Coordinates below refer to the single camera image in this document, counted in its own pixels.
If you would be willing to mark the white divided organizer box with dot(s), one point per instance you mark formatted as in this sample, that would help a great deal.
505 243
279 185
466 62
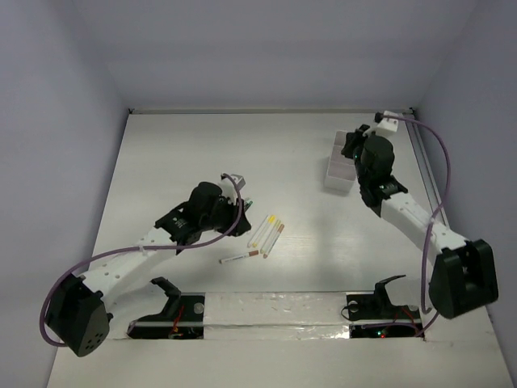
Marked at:
340 172

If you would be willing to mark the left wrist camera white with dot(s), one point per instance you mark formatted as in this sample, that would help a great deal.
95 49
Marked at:
231 184

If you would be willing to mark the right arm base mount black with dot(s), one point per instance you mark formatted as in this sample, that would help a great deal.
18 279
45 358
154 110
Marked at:
372 315

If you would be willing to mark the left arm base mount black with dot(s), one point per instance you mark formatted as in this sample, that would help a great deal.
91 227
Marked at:
181 317

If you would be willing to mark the white marker plain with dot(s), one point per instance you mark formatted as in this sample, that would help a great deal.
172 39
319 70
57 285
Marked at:
254 238

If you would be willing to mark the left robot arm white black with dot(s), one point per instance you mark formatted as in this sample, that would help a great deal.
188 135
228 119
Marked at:
76 313

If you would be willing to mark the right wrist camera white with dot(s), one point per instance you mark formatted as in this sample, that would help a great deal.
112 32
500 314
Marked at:
386 125

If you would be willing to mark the white marker pale yellow cap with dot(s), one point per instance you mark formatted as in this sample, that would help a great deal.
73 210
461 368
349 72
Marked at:
270 236

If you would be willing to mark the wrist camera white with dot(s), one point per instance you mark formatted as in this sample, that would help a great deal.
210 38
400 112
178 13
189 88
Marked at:
231 184
386 125

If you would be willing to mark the aluminium rail right edge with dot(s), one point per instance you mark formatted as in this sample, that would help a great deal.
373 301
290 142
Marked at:
432 191

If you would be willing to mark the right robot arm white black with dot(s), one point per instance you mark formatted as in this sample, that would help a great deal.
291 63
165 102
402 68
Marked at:
463 274

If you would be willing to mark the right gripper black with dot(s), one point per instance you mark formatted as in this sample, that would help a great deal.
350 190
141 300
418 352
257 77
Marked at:
353 138

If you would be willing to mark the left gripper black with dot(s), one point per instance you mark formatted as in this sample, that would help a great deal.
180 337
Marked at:
241 220

